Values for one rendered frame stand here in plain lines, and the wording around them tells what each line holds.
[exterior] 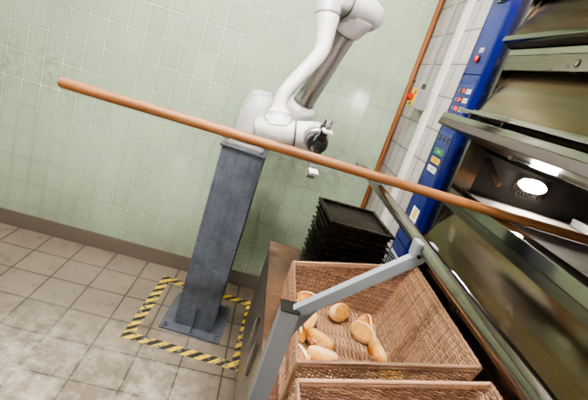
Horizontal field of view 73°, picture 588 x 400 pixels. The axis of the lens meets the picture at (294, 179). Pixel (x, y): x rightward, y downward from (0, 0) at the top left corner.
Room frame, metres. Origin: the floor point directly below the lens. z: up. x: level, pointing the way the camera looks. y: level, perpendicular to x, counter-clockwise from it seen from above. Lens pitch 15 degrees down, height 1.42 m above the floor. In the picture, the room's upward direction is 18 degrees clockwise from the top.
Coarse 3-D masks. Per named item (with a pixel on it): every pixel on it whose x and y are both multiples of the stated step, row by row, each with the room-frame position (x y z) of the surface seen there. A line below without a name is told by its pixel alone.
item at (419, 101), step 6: (414, 90) 2.10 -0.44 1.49; (420, 90) 2.05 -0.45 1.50; (426, 90) 2.05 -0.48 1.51; (414, 96) 2.06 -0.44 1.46; (420, 96) 2.05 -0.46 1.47; (426, 96) 2.05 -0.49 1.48; (408, 102) 2.12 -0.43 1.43; (414, 102) 2.05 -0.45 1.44; (420, 102) 2.05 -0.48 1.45; (426, 102) 2.05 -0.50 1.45; (414, 108) 2.05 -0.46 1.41; (420, 108) 2.05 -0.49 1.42
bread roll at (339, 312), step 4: (336, 304) 1.34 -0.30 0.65; (340, 304) 1.35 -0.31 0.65; (344, 304) 1.36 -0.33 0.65; (332, 308) 1.32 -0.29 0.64; (336, 308) 1.32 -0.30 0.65; (340, 308) 1.33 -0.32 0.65; (344, 308) 1.35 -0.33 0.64; (348, 308) 1.36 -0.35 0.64; (328, 312) 1.32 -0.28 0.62; (332, 312) 1.31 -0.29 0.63; (336, 312) 1.31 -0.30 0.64; (340, 312) 1.32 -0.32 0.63; (344, 312) 1.34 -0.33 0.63; (348, 312) 1.35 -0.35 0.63; (332, 316) 1.30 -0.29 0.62; (336, 316) 1.30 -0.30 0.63; (340, 316) 1.32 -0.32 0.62; (344, 316) 1.33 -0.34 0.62; (336, 320) 1.31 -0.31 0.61; (340, 320) 1.31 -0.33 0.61
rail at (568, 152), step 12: (456, 120) 1.36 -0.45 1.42; (468, 120) 1.28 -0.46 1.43; (492, 132) 1.13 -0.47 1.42; (504, 132) 1.07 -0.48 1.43; (516, 132) 1.03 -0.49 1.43; (528, 144) 0.96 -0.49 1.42; (540, 144) 0.92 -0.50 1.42; (552, 144) 0.89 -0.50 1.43; (564, 156) 0.84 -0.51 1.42; (576, 156) 0.81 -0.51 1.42
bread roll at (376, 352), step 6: (372, 342) 1.20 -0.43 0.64; (378, 342) 1.19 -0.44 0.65; (372, 348) 1.17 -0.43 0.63; (378, 348) 1.16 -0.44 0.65; (372, 354) 1.16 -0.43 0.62; (378, 354) 1.15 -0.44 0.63; (384, 354) 1.15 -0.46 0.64; (372, 360) 1.16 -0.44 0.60; (378, 360) 1.14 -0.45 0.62; (384, 360) 1.14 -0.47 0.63
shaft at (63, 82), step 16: (64, 80) 1.06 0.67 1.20; (96, 96) 1.07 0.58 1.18; (112, 96) 1.07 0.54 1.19; (128, 96) 1.09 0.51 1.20; (144, 112) 1.08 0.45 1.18; (160, 112) 1.08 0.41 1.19; (176, 112) 1.09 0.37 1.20; (208, 128) 1.10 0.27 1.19; (224, 128) 1.11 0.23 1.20; (256, 144) 1.12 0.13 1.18; (272, 144) 1.12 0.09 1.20; (304, 160) 1.14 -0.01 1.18; (320, 160) 1.13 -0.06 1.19; (336, 160) 1.15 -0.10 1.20; (368, 176) 1.15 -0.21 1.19; (384, 176) 1.16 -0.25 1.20; (416, 192) 1.17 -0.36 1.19; (432, 192) 1.17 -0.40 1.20; (480, 208) 1.19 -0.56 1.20; (496, 208) 1.20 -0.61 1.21; (528, 224) 1.21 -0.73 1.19; (544, 224) 1.21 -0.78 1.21; (576, 240) 1.23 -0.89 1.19
